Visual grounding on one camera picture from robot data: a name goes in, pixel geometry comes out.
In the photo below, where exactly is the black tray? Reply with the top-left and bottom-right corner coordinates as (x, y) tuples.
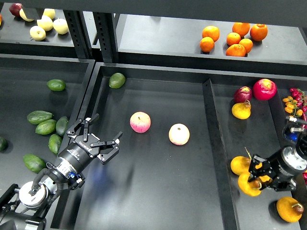
(202, 73), (307, 230)
(0, 54), (95, 193)
(50, 63), (224, 230)

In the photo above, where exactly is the orange top middle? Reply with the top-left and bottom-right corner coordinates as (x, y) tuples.
(232, 22), (250, 37)

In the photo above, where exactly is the orange top right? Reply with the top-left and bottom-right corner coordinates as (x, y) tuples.
(249, 24), (268, 41)

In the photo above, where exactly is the pink red apple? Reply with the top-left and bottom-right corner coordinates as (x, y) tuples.
(130, 111), (151, 133)

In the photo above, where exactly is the orange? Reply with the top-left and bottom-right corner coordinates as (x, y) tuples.
(225, 44), (246, 57)
(249, 24), (268, 41)
(232, 22), (250, 37)
(202, 25), (220, 42)
(200, 36), (214, 52)

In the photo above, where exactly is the dark red apple right tray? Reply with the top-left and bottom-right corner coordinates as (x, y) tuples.
(234, 86), (252, 103)

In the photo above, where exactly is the cherry tomato bunch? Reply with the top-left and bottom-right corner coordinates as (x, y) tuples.
(283, 88), (307, 121)

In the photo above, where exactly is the dark avocado at left edge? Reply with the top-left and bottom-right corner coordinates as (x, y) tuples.
(0, 137), (8, 151)

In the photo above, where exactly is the pale yellow pear right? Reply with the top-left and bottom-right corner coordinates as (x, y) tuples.
(53, 18), (69, 35)

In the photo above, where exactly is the pale pink apple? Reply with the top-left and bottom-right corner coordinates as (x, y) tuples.
(168, 123), (190, 146)

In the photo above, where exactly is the pale yellow pear hidden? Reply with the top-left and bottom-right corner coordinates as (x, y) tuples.
(19, 9), (33, 22)

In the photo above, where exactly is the orange far left upper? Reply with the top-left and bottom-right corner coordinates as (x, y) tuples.
(202, 25), (220, 42)

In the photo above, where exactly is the orange small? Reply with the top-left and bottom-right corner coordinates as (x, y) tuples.
(239, 38), (253, 54)
(226, 32), (241, 46)

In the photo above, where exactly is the dark green avocado upright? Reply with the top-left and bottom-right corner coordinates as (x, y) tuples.
(56, 116), (69, 137)

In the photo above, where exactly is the orange centre small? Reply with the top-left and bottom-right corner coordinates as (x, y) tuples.
(226, 32), (241, 46)

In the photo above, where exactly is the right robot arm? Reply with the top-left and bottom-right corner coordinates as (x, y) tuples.
(248, 116), (307, 191)

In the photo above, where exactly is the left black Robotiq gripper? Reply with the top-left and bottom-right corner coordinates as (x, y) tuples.
(59, 114), (122, 173)

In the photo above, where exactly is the pale yellow pear front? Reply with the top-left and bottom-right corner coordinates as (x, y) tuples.
(29, 26), (46, 41)

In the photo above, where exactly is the black left tray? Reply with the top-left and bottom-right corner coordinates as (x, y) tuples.
(0, 54), (95, 193)

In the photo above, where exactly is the black right tray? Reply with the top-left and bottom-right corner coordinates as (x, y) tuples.
(202, 73), (307, 230)

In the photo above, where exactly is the dark red apple on shelf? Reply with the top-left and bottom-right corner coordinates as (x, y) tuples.
(9, 3), (22, 17)

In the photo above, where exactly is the pale yellow pear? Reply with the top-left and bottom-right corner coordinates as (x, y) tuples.
(43, 8), (56, 20)
(53, 18), (69, 35)
(29, 26), (46, 41)
(36, 15), (53, 32)

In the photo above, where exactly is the orange front bottom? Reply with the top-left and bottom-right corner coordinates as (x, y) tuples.
(225, 44), (246, 57)

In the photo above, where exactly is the orange far left lower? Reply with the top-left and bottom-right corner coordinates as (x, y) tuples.
(200, 36), (214, 52)

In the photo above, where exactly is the pale yellow pear back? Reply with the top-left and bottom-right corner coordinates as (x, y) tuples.
(43, 8), (56, 20)

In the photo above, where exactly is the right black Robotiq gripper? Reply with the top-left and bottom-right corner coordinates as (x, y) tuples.
(248, 146), (307, 191)

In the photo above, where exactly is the pale yellow pear middle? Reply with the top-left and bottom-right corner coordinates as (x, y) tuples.
(36, 15), (53, 32)

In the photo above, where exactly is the black shelf upright post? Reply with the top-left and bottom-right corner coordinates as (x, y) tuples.
(93, 12), (119, 63)

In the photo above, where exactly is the orange lower right small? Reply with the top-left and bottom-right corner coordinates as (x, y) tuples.
(239, 38), (253, 54)

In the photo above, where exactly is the black centre tray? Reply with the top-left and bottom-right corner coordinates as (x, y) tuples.
(50, 63), (224, 230)

